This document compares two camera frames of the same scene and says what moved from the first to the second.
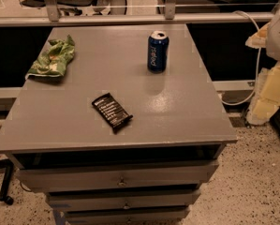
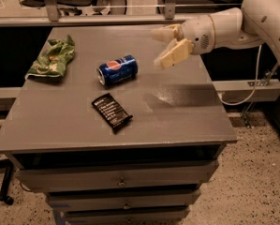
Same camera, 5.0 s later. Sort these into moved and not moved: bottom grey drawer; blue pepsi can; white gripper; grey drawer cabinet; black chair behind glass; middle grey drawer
Moved: white gripper; blue pepsi can
Not moved: grey drawer cabinet; bottom grey drawer; middle grey drawer; black chair behind glass
